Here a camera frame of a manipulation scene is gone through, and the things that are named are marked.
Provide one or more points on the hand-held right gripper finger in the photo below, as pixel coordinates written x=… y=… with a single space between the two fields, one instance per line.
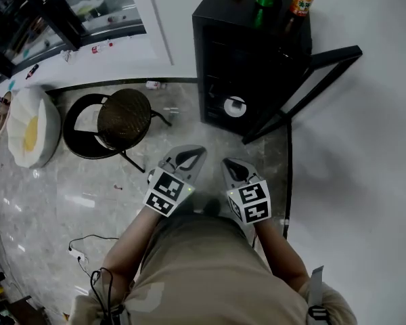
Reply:
x=228 y=176
x=248 y=169

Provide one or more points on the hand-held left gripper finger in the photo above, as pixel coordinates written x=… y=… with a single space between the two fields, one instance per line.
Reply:
x=198 y=168
x=172 y=154

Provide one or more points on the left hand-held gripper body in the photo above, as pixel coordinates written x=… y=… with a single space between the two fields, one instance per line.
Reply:
x=165 y=191

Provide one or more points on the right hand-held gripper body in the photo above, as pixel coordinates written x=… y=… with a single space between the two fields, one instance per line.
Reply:
x=253 y=203

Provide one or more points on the white round plate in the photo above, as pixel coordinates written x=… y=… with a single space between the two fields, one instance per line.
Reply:
x=229 y=108

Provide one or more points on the black mini fridge cabinet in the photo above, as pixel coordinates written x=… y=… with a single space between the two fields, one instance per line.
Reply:
x=223 y=46

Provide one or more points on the person's right forearm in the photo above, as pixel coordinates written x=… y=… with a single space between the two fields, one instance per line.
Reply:
x=281 y=252

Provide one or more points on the person's left forearm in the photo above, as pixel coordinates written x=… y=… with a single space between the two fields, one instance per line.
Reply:
x=128 y=256

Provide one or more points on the person's black shoe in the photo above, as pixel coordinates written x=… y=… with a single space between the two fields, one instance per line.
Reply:
x=212 y=206

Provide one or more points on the white jar red label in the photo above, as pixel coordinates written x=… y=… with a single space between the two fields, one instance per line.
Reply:
x=153 y=85

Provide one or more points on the person's beige shirt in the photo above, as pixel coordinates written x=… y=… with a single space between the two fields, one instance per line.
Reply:
x=206 y=276

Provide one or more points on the white power strip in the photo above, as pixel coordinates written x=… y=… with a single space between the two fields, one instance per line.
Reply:
x=77 y=254

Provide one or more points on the clear bottle red label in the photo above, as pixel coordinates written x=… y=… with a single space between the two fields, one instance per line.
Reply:
x=99 y=48

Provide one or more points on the small clear bottle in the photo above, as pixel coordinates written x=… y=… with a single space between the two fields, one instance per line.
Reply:
x=68 y=56

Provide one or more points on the white yellow egg cushion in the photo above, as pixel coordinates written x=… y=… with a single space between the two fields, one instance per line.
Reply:
x=23 y=113

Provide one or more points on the small dark cola bottle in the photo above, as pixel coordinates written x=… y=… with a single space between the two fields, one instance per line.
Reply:
x=32 y=71

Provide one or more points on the orange drink can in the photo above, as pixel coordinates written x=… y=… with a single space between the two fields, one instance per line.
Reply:
x=301 y=2

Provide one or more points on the cluttered electronics pile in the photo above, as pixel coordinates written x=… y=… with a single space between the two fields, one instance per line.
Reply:
x=0 y=300

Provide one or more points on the black framed window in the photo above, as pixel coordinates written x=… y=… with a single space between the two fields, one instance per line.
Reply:
x=13 y=29

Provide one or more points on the wicker stool black frame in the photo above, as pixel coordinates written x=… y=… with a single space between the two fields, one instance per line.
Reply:
x=125 y=120

